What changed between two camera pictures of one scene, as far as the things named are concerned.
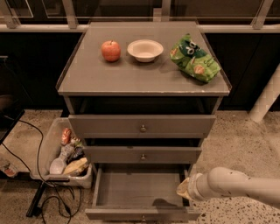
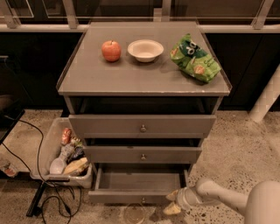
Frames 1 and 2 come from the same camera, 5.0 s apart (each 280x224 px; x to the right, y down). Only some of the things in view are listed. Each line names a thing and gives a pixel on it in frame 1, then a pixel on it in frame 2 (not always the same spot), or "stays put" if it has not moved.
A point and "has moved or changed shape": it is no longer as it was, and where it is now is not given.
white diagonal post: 267,98 stays put
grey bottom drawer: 140,192 has moved or changed shape
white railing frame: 9,22 stays put
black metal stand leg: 35,210 stays put
